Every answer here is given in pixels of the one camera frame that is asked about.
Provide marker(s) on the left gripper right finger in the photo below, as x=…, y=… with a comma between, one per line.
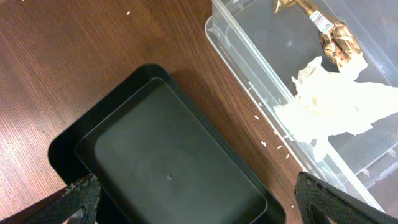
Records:
x=321, y=203

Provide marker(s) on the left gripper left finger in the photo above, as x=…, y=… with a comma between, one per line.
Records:
x=76, y=203

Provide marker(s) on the white tissue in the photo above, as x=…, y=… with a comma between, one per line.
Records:
x=332, y=103

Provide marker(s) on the gold coffee sachet wrapper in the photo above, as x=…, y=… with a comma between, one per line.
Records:
x=337, y=40

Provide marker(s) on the clear plastic waste bin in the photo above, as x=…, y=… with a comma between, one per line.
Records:
x=265, y=50

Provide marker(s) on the black rectangular tray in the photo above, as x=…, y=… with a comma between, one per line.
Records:
x=159, y=160

